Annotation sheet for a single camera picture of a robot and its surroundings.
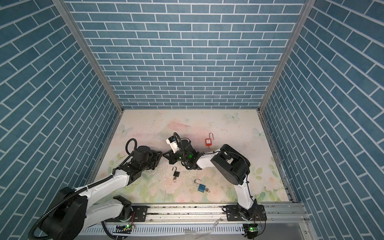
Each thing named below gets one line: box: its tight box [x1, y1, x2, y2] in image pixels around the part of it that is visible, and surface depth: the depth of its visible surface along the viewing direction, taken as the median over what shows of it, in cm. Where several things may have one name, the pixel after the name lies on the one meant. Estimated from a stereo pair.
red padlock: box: [205, 132, 214, 146], surface depth 101 cm
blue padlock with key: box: [194, 178, 211, 193], surface depth 84 cm
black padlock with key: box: [172, 166, 180, 183], surface depth 88 cm
